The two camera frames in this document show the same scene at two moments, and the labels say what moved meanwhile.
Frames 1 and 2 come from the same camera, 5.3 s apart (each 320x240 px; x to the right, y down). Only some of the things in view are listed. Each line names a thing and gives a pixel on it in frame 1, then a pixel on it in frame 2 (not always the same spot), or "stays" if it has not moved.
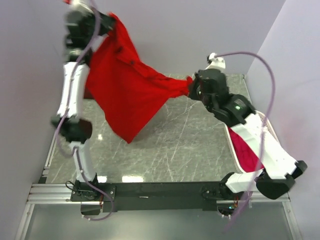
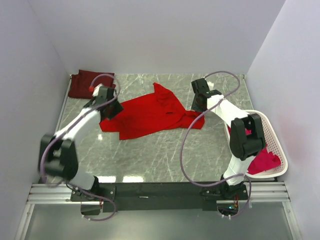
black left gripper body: (91, 21) -> (115, 108)
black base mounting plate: (142, 196) stays
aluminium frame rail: (61, 193) stays
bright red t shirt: (128, 94) -> (145, 113)
